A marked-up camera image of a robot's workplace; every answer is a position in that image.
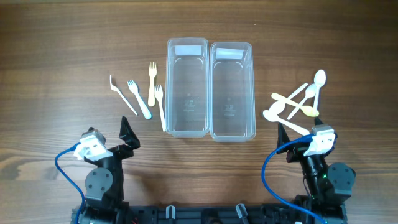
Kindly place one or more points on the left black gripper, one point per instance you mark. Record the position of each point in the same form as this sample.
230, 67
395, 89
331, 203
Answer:
130, 139

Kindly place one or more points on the white spoon with long handle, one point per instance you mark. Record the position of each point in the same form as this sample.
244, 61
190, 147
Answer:
278, 106

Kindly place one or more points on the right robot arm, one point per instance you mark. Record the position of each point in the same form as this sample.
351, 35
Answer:
328, 186

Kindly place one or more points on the light blue plastic fork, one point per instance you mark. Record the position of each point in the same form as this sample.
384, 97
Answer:
135, 90

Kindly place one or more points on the yellow plastic spoon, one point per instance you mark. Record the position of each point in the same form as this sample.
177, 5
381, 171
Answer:
307, 110

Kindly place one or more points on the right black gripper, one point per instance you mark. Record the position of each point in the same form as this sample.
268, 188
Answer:
296, 150

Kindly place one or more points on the clear plastic container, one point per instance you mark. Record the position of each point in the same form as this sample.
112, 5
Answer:
233, 114
187, 87

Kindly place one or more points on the small white plastic spoon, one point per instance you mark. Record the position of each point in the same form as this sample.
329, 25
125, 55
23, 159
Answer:
309, 93

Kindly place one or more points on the large white plastic spoon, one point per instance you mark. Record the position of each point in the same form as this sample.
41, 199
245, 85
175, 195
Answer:
272, 117

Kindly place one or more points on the thin white plastic fork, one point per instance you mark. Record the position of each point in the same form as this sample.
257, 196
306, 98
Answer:
117, 90

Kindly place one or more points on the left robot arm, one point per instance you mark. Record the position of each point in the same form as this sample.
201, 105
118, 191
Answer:
104, 198

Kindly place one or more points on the yellow plastic fork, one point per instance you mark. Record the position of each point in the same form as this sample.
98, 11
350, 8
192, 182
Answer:
152, 75

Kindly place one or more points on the white spoon with round bowl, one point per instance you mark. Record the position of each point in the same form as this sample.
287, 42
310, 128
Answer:
319, 81

